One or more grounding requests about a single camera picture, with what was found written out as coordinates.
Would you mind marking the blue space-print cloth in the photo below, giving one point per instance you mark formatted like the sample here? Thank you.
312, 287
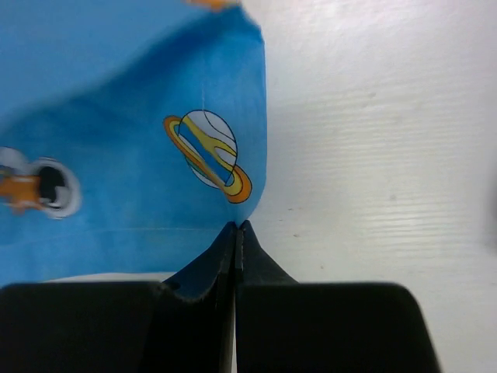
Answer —
131, 133

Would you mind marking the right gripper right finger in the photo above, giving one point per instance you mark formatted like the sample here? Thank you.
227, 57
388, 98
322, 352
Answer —
283, 325

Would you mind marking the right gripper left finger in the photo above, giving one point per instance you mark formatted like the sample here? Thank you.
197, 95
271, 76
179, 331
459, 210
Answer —
182, 324

